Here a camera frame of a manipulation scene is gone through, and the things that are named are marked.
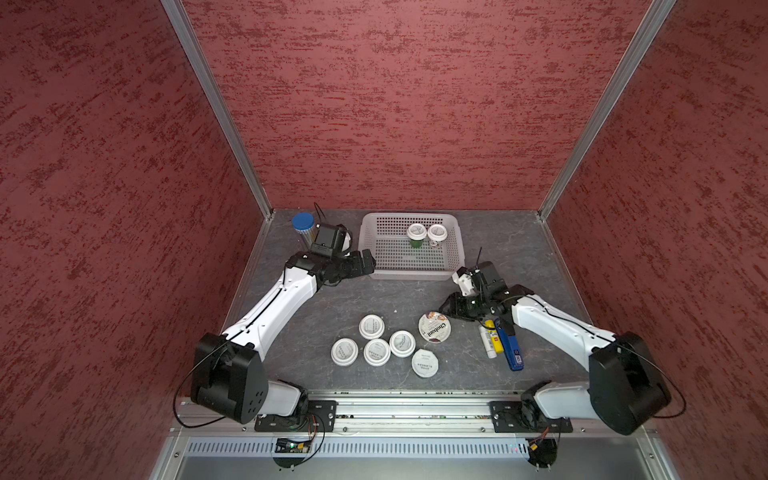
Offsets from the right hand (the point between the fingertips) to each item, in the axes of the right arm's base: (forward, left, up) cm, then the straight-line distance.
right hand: (443, 316), depth 85 cm
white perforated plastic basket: (+34, +17, -4) cm, 39 cm away
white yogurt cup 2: (-3, +21, 0) cm, 21 cm away
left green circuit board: (-29, +42, -8) cm, 52 cm away
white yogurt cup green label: (+31, +6, +1) cm, 31 cm away
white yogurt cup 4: (-10, +19, 0) cm, 22 cm away
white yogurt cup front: (-13, +7, -1) cm, 14 cm away
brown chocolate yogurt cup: (-2, +3, -2) cm, 4 cm away
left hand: (+10, +23, +10) cm, 27 cm away
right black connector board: (-32, -21, -7) cm, 39 cm away
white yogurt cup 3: (-7, +12, -1) cm, 14 cm away
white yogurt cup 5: (-10, +28, -1) cm, 30 cm away
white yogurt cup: (+32, -2, 0) cm, 32 cm away
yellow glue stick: (-7, -16, -6) cm, 18 cm away
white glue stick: (-6, -13, -6) cm, 15 cm away
